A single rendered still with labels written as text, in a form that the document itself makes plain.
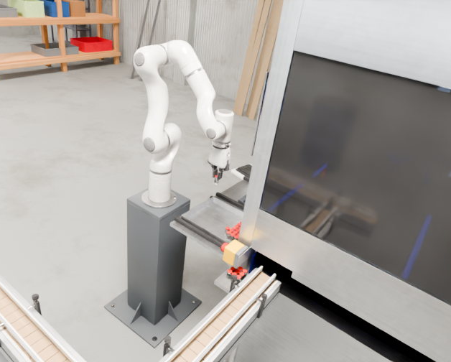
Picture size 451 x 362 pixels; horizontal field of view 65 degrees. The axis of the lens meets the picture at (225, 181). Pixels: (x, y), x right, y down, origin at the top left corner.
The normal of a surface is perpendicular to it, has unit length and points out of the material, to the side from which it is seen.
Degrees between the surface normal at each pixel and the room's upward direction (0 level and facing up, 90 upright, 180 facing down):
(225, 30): 90
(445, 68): 90
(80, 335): 0
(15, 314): 0
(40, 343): 0
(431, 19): 90
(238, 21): 90
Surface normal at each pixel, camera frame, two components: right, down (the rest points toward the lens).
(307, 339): -0.59, 0.33
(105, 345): 0.13, -0.86
